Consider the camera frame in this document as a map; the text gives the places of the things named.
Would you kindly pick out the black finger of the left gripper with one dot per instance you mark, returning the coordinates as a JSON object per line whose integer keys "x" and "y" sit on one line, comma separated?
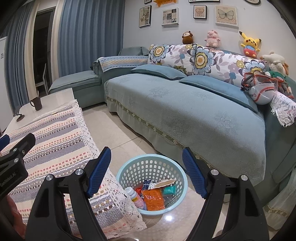
{"x": 21, "y": 148}

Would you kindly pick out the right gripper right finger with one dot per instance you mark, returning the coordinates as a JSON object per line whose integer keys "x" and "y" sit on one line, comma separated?
{"x": 245, "y": 218}

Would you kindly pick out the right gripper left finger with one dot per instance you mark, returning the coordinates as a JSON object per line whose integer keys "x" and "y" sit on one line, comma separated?
{"x": 61, "y": 209}

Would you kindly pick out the pink yogurt bottle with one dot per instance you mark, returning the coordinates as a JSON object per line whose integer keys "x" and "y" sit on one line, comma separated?
{"x": 135, "y": 197}

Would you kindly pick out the orange panda snack bag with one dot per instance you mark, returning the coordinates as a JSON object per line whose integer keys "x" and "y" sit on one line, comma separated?
{"x": 153, "y": 199}

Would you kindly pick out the red plastic bag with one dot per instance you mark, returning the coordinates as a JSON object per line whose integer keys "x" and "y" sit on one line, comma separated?
{"x": 139, "y": 191}

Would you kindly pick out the polka dot wrapper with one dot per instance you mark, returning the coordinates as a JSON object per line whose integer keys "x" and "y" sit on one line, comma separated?
{"x": 162, "y": 183}

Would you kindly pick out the blue milk carton small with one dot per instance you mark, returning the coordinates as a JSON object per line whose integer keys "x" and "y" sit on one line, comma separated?
{"x": 146, "y": 184}

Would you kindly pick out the light blue trash basket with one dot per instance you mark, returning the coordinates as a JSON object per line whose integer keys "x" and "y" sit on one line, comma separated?
{"x": 155, "y": 167}

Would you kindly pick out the white refrigerator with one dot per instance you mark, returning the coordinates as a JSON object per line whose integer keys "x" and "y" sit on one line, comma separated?
{"x": 6, "y": 111}

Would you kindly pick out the woven striped table cloth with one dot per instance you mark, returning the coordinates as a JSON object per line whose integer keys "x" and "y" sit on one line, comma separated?
{"x": 64, "y": 144}

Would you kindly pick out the dark brown mug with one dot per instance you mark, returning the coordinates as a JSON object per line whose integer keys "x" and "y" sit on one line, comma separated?
{"x": 36, "y": 103}

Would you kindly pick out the teal sofa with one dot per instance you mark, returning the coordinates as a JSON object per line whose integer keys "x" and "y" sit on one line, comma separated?
{"x": 218, "y": 121}

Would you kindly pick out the blue curtain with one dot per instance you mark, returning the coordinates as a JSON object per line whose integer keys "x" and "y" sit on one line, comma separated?
{"x": 89, "y": 30}

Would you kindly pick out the white helmet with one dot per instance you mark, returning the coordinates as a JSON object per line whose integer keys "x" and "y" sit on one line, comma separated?
{"x": 260, "y": 87}

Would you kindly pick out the floral cushion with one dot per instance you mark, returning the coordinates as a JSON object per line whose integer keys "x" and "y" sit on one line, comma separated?
{"x": 179, "y": 57}
{"x": 223, "y": 65}

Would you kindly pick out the pikachu plush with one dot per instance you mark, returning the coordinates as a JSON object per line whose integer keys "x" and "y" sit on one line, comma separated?
{"x": 250, "y": 45}

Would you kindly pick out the pink pig plush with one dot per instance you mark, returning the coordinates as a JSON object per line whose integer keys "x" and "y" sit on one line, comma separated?
{"x": 212, "y": 40}

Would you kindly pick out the brown monkey plush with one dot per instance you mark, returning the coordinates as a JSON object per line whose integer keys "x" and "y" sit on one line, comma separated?
{"x": 187, "y": 38}

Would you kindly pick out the bear picture frame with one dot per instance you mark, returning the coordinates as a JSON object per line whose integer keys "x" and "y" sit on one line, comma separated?
{"x": 145, "y": 16}

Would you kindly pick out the newspaper picture frame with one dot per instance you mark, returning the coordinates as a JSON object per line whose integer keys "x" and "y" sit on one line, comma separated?
{"x": 170, "y": 17}

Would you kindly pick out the butterfly picture frame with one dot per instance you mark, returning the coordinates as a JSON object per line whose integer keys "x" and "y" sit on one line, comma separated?
{"x": 226, "y": 15}

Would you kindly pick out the crown picture frame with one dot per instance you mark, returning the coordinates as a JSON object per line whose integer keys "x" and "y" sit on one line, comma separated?
{"x": 200, "y": 12}

